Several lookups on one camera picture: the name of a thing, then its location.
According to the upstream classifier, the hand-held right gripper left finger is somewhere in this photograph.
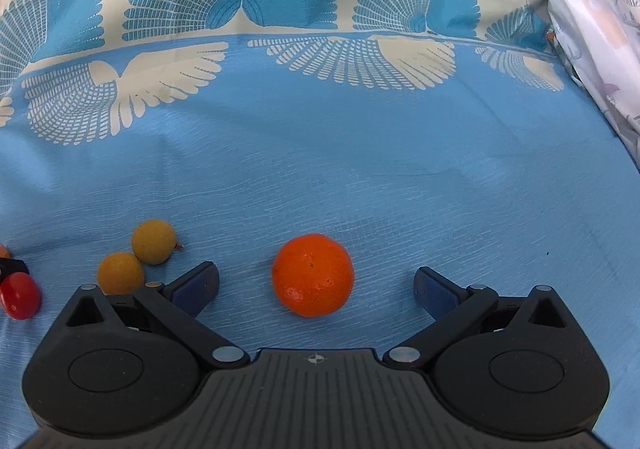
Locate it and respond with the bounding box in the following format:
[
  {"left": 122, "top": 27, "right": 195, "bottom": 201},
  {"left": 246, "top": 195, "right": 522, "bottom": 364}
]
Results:
[{"left": 62, "top": 261, "right": 251, "bottom": 371}]

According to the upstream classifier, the yellow-brown longan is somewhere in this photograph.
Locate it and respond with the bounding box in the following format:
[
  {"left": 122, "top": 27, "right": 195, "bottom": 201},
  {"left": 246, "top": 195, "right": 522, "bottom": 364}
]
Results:
[
  {"left": 97, "top": 252, "right": 146, "bottom": 296},
  {"left": 131, "top": 220, "right": 185, "bottom": 266}
]

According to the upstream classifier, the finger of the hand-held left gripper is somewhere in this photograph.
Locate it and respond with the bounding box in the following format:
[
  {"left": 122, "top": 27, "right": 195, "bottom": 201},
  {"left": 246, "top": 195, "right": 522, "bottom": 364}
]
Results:
[{"left": 0, "top": 258, "right": 30, "bottom": 283}]

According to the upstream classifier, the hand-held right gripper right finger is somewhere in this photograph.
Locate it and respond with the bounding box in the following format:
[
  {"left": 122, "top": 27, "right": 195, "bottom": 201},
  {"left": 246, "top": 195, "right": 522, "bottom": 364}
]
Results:
[{"left": 383, "top": 266, "right": 577, "bottom": 372}]

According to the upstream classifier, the red cherry tomato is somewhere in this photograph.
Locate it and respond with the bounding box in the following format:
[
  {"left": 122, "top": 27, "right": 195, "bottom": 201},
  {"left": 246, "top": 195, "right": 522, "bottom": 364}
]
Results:
[{"left": 0, "top": 272, "right": 42, "bottom": 320}]

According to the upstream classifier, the white patterned fabric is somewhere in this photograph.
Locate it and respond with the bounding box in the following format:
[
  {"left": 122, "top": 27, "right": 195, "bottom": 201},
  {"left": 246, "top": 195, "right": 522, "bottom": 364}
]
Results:
[{"left": 510, "top": 0, "right": 640, "bottom": 155}]

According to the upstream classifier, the blue printed cloth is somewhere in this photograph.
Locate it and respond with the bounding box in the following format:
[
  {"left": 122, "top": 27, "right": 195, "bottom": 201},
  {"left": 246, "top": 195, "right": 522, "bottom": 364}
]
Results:
[{"left": 0, "top": 0, "right": 640, "bottom": 430}]

